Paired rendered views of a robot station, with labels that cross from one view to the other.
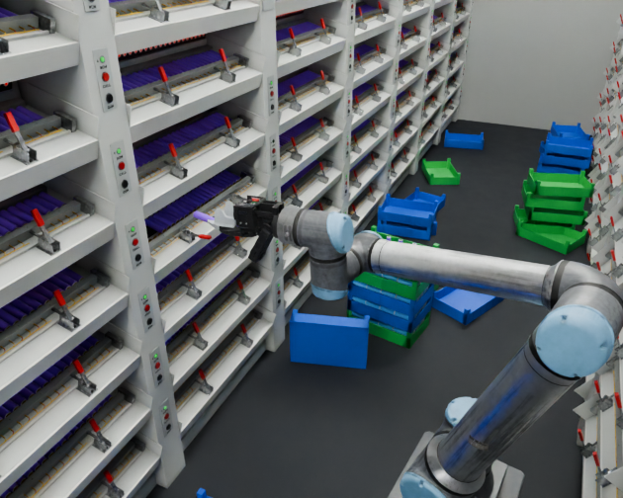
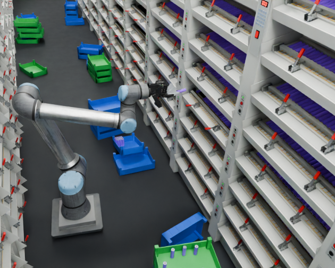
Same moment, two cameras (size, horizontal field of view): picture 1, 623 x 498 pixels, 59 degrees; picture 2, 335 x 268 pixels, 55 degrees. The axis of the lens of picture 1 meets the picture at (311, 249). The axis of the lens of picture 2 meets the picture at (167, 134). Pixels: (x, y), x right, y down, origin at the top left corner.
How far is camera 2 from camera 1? 2.70 m
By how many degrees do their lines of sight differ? 100
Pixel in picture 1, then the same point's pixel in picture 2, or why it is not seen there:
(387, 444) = (117, 223)
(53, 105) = not seen: hidden behind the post
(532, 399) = not seen: hidden behind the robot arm
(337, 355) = (174, 239)
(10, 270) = (169, 48)
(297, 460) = (143, 195)
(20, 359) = (166, 70)
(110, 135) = (183, 37)
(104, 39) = (189, 7)
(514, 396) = not seen: hidden behind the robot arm
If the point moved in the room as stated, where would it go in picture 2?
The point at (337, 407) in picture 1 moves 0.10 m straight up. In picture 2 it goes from (151, 224) to (151, 214)
